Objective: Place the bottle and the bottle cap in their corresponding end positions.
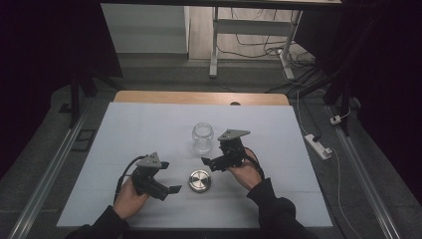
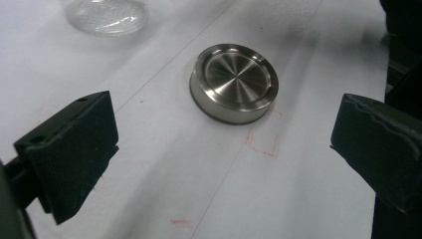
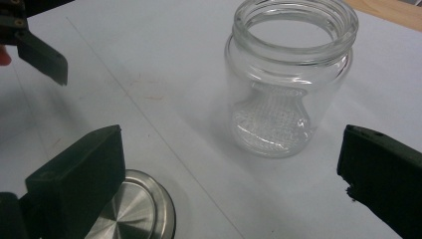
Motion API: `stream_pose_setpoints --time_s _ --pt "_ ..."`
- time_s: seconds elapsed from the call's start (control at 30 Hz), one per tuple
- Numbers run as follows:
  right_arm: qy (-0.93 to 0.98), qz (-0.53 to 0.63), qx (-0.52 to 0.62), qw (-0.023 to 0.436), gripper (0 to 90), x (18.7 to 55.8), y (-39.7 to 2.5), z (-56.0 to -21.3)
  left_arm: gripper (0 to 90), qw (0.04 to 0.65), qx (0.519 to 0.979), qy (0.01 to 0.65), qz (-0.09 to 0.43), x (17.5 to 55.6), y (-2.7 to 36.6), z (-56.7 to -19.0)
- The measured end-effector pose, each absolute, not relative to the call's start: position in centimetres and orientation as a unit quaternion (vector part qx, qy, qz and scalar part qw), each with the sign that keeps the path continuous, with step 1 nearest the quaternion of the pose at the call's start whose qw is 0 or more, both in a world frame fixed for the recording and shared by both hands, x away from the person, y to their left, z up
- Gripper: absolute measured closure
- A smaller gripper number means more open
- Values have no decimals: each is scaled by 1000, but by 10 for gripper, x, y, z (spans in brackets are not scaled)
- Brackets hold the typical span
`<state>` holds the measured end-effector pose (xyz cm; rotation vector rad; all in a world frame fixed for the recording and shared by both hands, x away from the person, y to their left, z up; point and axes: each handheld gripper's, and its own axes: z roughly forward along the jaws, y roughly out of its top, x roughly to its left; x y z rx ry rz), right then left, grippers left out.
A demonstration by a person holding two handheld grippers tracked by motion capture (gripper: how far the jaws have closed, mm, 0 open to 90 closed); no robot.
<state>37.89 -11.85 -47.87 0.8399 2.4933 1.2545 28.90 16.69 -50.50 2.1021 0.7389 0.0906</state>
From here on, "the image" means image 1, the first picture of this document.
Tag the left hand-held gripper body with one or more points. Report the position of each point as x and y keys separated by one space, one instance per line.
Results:
x=147 y=177

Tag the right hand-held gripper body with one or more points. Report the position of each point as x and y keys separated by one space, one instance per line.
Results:
x=232 y=149

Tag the round metal jar lid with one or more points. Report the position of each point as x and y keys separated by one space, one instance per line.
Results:
x=199 y=181

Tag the clear glass jar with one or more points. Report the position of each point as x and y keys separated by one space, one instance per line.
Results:
x=202 y=137

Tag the person's right hand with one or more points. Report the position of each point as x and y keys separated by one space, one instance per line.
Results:
x=247 y=177

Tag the person's left hand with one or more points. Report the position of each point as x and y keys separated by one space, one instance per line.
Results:
x=127 y=200

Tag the wooden table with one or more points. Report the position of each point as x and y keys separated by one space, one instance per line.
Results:
x=166 y=97

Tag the white power strip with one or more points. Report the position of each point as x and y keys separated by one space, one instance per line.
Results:
x=316 y=146

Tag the black plug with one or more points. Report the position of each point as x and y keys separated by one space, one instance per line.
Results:
x=317 y=138

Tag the black stand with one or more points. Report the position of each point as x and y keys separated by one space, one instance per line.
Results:
x=343 y=89
x=75 y=99

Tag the small white adapter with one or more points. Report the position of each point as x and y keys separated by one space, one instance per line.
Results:
x=335 y=119

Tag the black rectangular bracket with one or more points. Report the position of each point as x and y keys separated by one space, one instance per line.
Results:
x=83 y=140

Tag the aluminium floor rail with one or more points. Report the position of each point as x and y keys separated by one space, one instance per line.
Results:
x=365 y=179
x=49 y=176

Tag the white desk frame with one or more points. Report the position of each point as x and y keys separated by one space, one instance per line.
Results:
x=249 y=27

